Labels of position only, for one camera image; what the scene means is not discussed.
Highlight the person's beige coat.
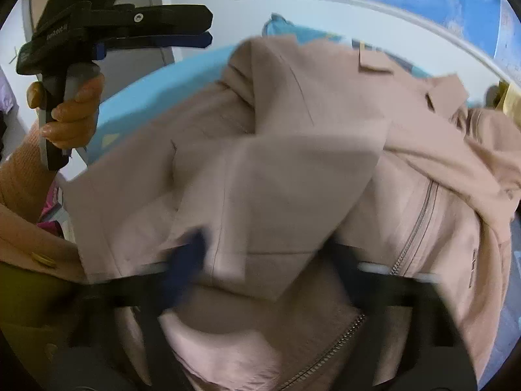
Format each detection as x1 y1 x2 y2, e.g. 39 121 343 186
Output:
0 204 88 283

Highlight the pink object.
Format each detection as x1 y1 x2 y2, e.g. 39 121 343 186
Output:
38 185 68 237

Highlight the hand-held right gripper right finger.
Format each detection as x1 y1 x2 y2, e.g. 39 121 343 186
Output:
331 240 478 391

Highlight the teal grey patterned bed sheet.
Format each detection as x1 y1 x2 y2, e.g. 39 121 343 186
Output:
83 13 521 379

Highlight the person's left hand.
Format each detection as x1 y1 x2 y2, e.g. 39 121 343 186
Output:
26 74 106 152

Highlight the person's left forearm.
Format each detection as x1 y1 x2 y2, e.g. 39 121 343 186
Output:
0 120 70 216

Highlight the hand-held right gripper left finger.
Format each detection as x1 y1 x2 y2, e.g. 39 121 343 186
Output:
80 228 208 391

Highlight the pink jacket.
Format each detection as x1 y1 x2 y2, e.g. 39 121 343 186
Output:
63 35 521 391

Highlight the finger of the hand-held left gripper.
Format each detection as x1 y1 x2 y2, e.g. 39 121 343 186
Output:
95 30 213 61
94 5 213 37

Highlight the person's olive garment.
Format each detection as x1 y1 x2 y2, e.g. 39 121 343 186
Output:
0 263 84 375

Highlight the cream yellow garment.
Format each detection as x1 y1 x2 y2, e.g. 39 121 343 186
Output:
486 81 521 121

